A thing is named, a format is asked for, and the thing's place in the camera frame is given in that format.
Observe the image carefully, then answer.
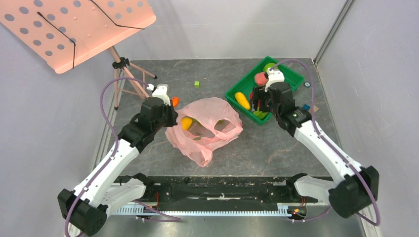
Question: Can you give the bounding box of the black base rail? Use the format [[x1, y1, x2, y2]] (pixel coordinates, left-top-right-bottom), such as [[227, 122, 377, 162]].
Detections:
[[138, 176, 318, 212]]

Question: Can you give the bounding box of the yellow fake corn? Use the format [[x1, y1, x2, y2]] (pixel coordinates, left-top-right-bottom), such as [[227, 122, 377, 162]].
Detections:
[[234, 92, 251, 111]]

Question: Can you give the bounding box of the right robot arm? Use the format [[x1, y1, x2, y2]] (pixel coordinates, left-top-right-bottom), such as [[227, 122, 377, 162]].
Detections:
[[251, 82, 379, 218]]

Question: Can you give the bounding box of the green fake melon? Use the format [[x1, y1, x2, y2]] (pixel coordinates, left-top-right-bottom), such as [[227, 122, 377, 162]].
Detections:
[[263, 63, 279, 74]]

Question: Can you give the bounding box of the green fake starfruit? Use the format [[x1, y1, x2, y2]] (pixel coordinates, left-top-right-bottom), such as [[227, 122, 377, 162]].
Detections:
[[253, 111, 268, 120]]

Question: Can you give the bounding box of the yellow fake lemon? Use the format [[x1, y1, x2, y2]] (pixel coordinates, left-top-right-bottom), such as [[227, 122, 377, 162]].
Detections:
[[181, 117, 193, 130]]

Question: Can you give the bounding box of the pink music stand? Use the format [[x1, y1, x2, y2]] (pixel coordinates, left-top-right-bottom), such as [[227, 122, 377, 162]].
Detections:
[[0, 0, 158, 111]]

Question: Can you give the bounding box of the pink plastic bag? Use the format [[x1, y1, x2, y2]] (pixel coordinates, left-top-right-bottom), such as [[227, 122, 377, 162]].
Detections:
[[165, 97, 243, 167]]

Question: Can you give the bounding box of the blue toy brick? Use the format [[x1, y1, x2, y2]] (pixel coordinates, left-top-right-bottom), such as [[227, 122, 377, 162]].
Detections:
[[302, 104, 311, 111]]

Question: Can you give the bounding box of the green plastic tray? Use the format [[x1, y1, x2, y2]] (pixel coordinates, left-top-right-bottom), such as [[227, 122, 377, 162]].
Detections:
[[225, 56, 305, 125]]

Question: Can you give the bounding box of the orange arch block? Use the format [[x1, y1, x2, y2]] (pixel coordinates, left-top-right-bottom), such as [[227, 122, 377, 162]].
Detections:
[[171, 96, 179, 107]]

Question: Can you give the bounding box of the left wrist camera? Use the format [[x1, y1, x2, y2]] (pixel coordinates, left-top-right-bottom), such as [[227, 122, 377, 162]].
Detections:
[[146, 84, 171, 106]]

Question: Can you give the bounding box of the pink fake peach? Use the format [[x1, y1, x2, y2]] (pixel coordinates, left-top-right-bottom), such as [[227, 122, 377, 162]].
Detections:
[[254, 72, 269, 86]]

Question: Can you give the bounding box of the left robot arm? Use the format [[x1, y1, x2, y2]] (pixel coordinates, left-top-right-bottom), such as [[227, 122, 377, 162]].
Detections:
[[57, 96, 177, 237]]

